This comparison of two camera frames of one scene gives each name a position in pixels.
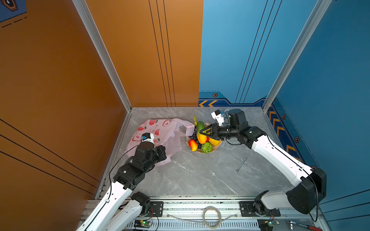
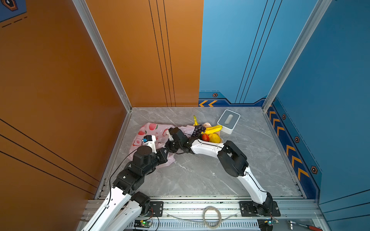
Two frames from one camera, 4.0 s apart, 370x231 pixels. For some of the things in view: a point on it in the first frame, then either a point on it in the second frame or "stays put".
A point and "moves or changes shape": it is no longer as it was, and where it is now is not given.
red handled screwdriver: x=313 y=228 stays put
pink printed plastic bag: x=168 y=133 moves or changes shape
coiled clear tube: x=212 y=218 stays put
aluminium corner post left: x=83 y=9 stays put
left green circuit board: x=143 y=223 stays put
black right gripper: x=214 y=132 -> x=166 y=144
